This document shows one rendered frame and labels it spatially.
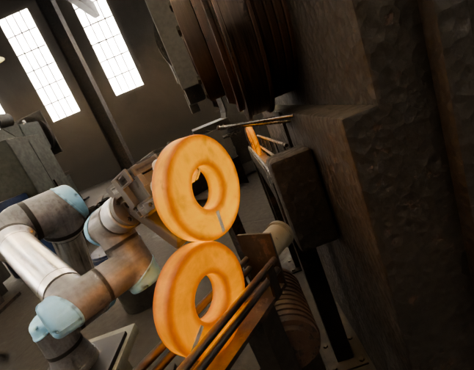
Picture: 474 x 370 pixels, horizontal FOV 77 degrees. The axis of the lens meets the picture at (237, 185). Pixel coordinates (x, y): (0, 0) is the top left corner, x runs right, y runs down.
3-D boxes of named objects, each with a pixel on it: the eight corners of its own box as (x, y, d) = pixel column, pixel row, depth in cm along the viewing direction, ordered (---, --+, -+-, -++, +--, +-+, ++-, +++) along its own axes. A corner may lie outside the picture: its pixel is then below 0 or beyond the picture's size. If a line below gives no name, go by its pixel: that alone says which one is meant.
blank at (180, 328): (256, 273, 50) (240, 272, 52) (200, 220, 42) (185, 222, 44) (224, 376, 41) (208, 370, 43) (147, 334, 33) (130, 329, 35)
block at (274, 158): (332, 225, 78) (304, 141, 72) (344, 238, 71) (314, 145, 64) (294, 239, 79) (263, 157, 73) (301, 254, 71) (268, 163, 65)
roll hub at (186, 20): (225, 96, 101) (192, 10, 93) (226, 93, 74) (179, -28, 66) (210, 103, 101) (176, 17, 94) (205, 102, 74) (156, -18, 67)
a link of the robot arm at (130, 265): (113, 307, 61) (84, 263, 61) (155, 274, 69) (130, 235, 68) (125, 307, 56) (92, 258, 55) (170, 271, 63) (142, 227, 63)
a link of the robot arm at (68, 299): (-40, 218, 74) (41, 313, 46) (9, 198, 81) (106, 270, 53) (-17, 254, 79) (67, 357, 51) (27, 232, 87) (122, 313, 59)
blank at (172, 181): (223, 125, 48) (208, 130, 50) (150, 148, 36) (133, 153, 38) (250, 213, 51) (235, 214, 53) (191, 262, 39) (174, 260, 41)
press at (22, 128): (28, 226, 737) (-37, 123, 667) (60, 208, 846) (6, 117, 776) (73, 210, 706) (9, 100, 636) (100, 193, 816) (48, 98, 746)
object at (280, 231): (297, 245, 61) (289, 219, 60) (279, 269, 54) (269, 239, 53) (272, 246, 65) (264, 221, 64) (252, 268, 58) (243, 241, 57)
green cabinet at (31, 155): (40, 263, 375) (-30, 153, 336) (68, 238, 442) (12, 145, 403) (74, 249, 372) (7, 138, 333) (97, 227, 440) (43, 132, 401)
